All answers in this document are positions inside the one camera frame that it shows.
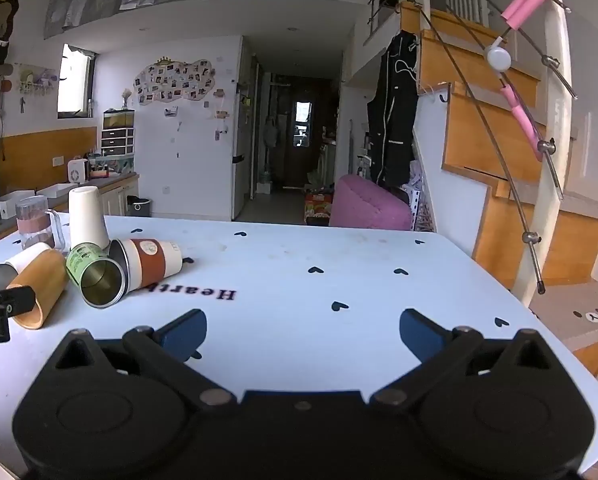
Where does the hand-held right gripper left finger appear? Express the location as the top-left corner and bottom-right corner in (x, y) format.
(44, 309), (234, 407)

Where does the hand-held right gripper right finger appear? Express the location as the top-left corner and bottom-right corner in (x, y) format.
(371, 309), (561, 407)

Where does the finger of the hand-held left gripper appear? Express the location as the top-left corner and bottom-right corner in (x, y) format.
(0, 286), (35, 319)

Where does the bamboo cup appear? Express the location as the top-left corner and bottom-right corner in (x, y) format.
(6, 249), (70, 331)

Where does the small white cup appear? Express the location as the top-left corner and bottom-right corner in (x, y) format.
(5, 242), (53, 274)

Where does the white and brown cup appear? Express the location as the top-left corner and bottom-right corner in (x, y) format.
(109, 238), (184, 294)

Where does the green metal cup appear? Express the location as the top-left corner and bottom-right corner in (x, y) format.
(66, 242), (128, 309)

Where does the tall white cup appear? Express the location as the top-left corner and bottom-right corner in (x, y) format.
(68, 186), (110, 251)

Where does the white storage box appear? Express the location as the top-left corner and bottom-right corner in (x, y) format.
(0, 189), (38, 219)
(36, 183), (78, 197)

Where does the black waste bin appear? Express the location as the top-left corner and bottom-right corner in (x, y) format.
(126, 197), (154, 219)

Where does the light blue heart tablecloth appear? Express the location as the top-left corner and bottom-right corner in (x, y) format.
(0, 215), (598, 476)

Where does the pink ottoman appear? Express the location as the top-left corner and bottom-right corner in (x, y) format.
(328, 173), (413, 232)

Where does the kitchen cabinet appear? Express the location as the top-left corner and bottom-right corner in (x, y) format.
(38, 172), (140, 219)

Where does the grey bear face box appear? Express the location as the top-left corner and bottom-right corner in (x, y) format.
(528, 280), (598, 353)

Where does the colourful carton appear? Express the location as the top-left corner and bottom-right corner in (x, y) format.
(303, 192), (334, 224)

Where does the drawer organizer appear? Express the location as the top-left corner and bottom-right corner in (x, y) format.
(101, 109), (136, 157)

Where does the wooden staircase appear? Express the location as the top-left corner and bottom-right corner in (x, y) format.
(400, 2), (598, 378)

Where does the black jacket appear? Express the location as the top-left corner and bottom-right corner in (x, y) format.
(366, 30), (421, 189)

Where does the dark door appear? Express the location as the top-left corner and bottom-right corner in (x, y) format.
(283, 94), (314, 188)

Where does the window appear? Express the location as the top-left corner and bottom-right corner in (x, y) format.
(57, 43), (98, 120)

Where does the glass cup with handle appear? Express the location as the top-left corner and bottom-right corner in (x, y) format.
(16, 197), (66, 251)

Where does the cartoon wall poster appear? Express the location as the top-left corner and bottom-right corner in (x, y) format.
(18, 66), (58, 99)

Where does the white railing post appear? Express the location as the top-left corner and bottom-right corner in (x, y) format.
(524, 0), (575, 308)

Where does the photo wall collage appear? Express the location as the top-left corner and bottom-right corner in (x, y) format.
(133, 58), (216, 107)

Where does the pink jump rope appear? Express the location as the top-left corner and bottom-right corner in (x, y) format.
(483, 0), (551, 147)

